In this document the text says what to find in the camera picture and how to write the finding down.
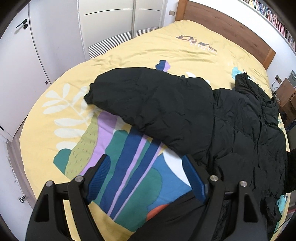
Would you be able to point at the wooden nightstand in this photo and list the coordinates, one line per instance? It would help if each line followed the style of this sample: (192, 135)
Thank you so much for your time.
(286, 99)

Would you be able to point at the black puffer coat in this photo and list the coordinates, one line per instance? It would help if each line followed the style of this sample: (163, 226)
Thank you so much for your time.
(232, 133)

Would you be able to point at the white wardrobe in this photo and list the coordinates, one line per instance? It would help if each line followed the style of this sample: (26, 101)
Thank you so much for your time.
(106, 24)

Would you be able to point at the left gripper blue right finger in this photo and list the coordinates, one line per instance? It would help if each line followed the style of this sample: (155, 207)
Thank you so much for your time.
(211, 191)

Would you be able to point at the wall power socket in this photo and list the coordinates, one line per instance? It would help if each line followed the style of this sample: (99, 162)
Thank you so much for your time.
(278, 80)

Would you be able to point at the yellow cartoon bed cover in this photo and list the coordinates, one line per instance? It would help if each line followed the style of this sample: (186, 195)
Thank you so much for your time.
(146, 194)

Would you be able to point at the white printer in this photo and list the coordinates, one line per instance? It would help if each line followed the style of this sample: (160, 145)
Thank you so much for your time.
(292, 78)

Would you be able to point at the white door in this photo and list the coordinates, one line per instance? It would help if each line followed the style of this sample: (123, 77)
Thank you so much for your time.
(23, 79)

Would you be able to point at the black door handle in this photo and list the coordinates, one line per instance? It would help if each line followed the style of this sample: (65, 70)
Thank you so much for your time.
(23, 24)

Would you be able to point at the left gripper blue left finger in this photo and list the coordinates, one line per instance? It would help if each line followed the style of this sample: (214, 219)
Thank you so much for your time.
(48, 219)

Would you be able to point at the row of books on shelf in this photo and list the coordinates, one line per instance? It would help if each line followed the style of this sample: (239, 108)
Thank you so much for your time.
(265, 10)

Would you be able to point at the wooden headboard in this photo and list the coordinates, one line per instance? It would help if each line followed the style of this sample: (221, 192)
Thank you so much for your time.
(228, 27)

